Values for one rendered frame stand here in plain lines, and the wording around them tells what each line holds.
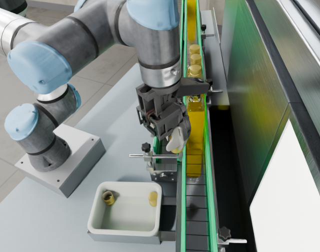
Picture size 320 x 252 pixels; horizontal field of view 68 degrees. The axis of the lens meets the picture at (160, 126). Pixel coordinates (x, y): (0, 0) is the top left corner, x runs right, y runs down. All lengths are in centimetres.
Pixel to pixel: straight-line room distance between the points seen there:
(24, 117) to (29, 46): 53
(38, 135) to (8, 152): 160
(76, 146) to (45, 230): 32
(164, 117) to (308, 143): 25
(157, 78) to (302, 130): 23
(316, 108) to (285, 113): 7
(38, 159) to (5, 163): 145
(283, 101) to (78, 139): 82
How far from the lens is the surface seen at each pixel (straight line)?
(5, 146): 256
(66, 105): 92
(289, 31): 43
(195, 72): 71
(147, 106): 46
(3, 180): 231
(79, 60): 39
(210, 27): 159
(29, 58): 36
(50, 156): 96
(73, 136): 106
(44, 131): 90
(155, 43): 38
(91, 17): 42
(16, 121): 90
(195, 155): 84
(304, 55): 37
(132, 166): 99
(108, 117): 121
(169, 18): 37
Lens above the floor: 156
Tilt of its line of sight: 47 degrees down
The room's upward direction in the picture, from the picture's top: 8 degrees counter-clockwise
